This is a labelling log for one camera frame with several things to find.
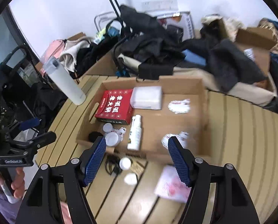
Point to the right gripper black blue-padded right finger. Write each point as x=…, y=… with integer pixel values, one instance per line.
x=232, y=202

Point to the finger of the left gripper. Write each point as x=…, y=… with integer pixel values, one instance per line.
x=34, y=144
x=31, y=123

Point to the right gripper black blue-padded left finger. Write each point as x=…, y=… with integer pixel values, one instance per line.
x=41, y=203

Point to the pink white wipes pack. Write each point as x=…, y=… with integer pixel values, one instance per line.
x=170, y=187

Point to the large white round lid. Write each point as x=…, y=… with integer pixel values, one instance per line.
x=113, y=139

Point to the small white cap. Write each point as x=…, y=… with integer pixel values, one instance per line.
x=125, y=163

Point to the white spray bottle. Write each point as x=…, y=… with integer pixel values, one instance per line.
x=135, y=133

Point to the white oval container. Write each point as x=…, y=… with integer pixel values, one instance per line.
x=131, y=179

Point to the translucent white plastic box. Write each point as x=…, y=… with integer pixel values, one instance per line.
x=147, y=97

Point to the person's left hand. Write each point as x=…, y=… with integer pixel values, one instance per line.
x=18, y=183

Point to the white thermos bottle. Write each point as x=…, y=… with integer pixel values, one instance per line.
x=57, y=73

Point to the red printed box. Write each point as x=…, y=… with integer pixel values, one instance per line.
x=115, y=107

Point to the brown cardboard tray box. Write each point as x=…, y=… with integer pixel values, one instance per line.
x=157, y=123

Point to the hello kitty sticker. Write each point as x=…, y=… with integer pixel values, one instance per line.
x=179, y=107

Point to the black jacket right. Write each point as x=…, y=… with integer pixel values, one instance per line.
x=226, y=62

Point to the black clothes pile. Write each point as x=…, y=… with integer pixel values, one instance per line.
x=145, y=48

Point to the open cardboard box right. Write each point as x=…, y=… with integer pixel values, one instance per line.
x=256, y=46

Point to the printed appliance carton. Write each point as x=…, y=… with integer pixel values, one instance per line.
x=179, y=24

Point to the woven wicker basket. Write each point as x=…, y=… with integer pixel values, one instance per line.
x=272, y=33

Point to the wall power socket strip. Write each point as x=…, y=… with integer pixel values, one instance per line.
x=160, y=5

